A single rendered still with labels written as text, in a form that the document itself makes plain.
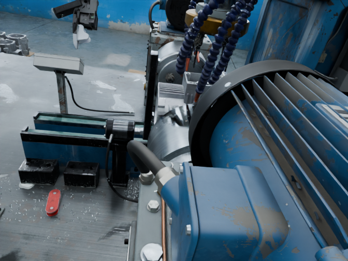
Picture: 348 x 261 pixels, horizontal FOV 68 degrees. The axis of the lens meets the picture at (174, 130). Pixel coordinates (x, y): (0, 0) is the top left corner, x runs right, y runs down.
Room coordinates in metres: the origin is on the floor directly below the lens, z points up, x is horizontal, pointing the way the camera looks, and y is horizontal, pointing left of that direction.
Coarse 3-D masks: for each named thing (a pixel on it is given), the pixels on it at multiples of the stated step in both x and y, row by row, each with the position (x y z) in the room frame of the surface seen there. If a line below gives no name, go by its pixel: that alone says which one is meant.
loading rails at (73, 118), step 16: (48, 112) 0.77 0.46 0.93; (48, 128) 0.74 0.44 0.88; (64, 128) 0.74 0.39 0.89; (80, 128) 0.75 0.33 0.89; (96, 128) 0.76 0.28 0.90; (32, 144) 0.63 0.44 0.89; (48, 144) 0.64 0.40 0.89; (64, 144) 0.65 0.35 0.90; (80, 144) 0.66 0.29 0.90; (96, 144) 0.66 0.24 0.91; (144, 144) 0.69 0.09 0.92; (64, 160) 0.65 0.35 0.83; (80, 160) 0.66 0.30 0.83; (96, 160) 0.66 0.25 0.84; (128, 160) 0.68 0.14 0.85
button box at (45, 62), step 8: (40, 56) 0.92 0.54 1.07; (48, 56) 0.93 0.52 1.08; (56, 56) 0.93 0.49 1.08; (64, 56) 0.94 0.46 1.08; (40, 64) 0.90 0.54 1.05; (48, 64) 0.91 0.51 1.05; (56, 64) 0.92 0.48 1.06; (64, 64) 0.92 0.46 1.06; (72, 64) 0.93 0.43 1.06; (80, 64) 0.94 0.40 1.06; (72, 72) 0.95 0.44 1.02; (80, 72) 0.94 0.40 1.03
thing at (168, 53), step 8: (160, 48) 1.13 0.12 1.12; (168, 48) 1.06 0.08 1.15; (176, 48) 1.03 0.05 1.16; (160, 56) 1.02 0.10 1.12; (168, 56) 0.98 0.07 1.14; (176, 56) 0.98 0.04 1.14; (192, 56) 0.99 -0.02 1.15; (200, 56) 1.01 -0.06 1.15; (160, 64) 0.97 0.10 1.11; (168, 64) 0.97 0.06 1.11; (192, 64) 0.99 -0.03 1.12; (200, 64) 0.99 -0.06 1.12; (160, 72) 0.97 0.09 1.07; (168, 72) 0.97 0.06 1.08; (176, 72) 0.98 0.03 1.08; (200, 72) 0.99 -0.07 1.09; (160, 80) 0.97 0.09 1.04; (168, 80) 0.94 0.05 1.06; (176, 80) 0.98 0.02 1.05
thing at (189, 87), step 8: (184, 72) 0.81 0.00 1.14; (192, 72) 0.82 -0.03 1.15; (184, 80) 0.78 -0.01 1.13; (192, 80) 0.82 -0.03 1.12; (184, 88) 0.75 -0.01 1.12; (192, 88) 0.73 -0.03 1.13; (208, 88) 0.73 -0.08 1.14; (184, 96) 0.73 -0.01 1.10; (192, 96) 0.72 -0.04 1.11; (200, 96) 0.73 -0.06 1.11
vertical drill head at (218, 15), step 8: (208, 0) 0.75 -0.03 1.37; (232, 0) 0.74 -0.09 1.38; (200, 8) 0.74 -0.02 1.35; (224, 8) 0.74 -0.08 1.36; (192, 16) 0.73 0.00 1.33; (208, 16) 0.73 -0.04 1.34; (216, 16) 0.72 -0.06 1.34; (224, 16) 0.72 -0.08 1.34; (240, 16) 0.75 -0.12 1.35; (208, 24) 0.70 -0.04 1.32; (216, 24) 0.69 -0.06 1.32; (232, 24) 0.70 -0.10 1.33; (248, 24) 0.74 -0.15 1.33; (200, 32) 0.71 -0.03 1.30; (208, 32) 0.70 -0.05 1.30; (216, 32) 0.69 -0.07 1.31; (240, 32) 0.72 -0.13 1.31; (200, 40) 0.73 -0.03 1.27; (224, 40) 0.82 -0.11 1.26; (192, 48) 0.81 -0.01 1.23
